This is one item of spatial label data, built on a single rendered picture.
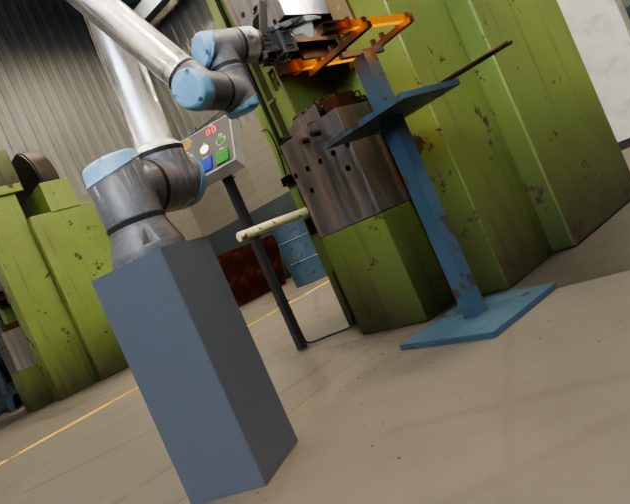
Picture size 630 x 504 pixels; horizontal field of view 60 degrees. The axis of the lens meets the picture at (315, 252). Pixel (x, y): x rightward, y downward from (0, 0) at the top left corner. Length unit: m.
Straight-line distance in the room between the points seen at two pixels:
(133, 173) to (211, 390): 0.55
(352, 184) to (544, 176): 0.83
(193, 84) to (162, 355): 0.63
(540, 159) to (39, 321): 5.46
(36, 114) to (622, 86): 9.42
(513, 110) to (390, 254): 0.82
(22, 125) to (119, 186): 9.98
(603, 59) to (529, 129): 4.77
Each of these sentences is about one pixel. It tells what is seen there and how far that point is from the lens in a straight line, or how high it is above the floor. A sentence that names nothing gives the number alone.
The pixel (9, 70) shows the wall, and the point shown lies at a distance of 11.87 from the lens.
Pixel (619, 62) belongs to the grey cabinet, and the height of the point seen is 0.91.
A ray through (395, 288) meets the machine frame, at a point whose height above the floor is 0.16.
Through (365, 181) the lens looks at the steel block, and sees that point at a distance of 2.19.
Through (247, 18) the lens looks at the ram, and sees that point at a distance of 2.63.
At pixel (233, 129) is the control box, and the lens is 2.71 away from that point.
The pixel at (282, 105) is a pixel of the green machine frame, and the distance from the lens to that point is 2.72.
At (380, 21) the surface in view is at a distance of 1.90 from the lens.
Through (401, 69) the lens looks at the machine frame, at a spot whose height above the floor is 0.94.
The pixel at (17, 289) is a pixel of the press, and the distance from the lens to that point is 6.71.
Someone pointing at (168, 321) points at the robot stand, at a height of 0.44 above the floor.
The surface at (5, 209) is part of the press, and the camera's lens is 6.93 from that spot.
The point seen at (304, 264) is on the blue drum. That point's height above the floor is 0.25.
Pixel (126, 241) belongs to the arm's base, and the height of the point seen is 0.65.
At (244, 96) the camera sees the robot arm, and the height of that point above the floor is 0.86.
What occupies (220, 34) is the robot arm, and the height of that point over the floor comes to 1.03.
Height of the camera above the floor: 0.47
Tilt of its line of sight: 1 degrees down
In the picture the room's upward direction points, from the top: 24 degrees counter-clockwise
